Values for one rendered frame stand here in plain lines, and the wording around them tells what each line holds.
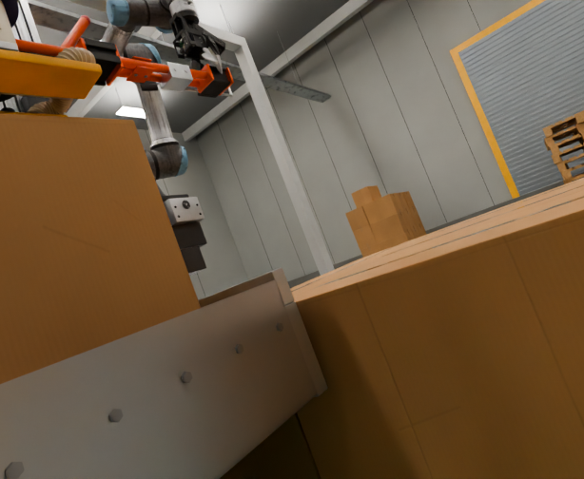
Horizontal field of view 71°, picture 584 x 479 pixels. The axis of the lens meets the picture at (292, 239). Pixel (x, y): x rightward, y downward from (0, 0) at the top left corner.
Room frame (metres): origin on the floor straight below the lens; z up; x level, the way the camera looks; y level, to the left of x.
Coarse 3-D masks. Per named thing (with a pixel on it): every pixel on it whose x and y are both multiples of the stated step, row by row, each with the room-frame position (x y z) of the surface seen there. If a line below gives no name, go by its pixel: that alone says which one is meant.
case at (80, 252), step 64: (0, 128) 0.54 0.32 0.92; (64, 128) 0.61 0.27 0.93; (128, 128) 0.69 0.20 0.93; (0, 192) 0.52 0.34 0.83; (64, 192) 0.58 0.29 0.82; (128, 192) 0.66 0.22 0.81; (0, 256) 0.51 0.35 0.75; (64, 256) 0.56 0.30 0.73; (128, 256) 0.63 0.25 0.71; (0, 320) 0.49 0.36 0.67; (64, 320) 0.54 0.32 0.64; (128, 320) 0.60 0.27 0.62
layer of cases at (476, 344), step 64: (576, 192) 0.82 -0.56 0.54; (384, 256) 1.24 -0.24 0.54; (448, 256) 0.59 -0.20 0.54; (512, 256) 0.54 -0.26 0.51; (576, 256) 0.50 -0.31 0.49; (320, 320) 0.74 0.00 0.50; (384, 320) 0.66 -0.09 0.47; (448, 320) 0.61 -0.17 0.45; (512, 320) 0.56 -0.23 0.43; (576, 320) 0.52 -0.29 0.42; (384, 384) 0.69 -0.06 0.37; (448, 384) 0.63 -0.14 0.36; (512, 384) 0.58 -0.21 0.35; (576, 384) 0.53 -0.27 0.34; (256, 448) 0.91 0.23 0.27; (320, 448) 0.80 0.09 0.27; (384, 448) 0.72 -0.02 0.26; (448, 448) 0.65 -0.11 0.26; (512, 448) 0.60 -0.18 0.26; (576, 448) 0.55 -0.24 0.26
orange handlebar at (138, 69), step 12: (24, 48) 0.78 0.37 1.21; (36, 48) 0.79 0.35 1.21; (48, 48) 0.81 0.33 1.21; (60, 48) 0.83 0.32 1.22; (132, 60) 0.95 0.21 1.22; (144, 60) 0.98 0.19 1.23; (120, 72) 0.97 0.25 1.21; (132, 72) 0.97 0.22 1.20; (144, 72) 0.99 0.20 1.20; (192, 72) 1.09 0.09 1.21; (204, 72) 1.12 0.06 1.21; (192, 84) 1.14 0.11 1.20
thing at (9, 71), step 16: (0, 64) 0.64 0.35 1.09; (16, 64) 0.65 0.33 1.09; (32, 64) 0.67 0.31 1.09; (48, 64) 0.68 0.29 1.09; (64, 64) 0.70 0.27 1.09; (80, 64) 0.73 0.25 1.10; (96, 64) 0.75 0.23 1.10; (0, 80) 0.68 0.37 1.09; (16, 80) 0.69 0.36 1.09; (32, 80) 0.71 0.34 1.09; (48, 80) 0.72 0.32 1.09; (64, 80) 0.74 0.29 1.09; (80, 80) 0.75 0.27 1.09; (96, 80) 0.77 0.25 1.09; (64, 96) 0.78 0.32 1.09; (80, 96) 0.80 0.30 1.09
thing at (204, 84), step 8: (208, 72) 1.12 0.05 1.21; (216, 72) 1.15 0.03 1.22; (224, 72) 1.18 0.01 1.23; (200, 80) 1.15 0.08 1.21; (208, 80) 1.13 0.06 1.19; (216, 80) 1.14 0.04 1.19; (224, 80) 1.16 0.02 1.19; (232, 80) 1.18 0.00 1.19; (200, 88) 1.16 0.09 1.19; (208, 88) 1.16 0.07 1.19; (216, 88) 1.18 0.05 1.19; (224, 88) 1.20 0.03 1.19
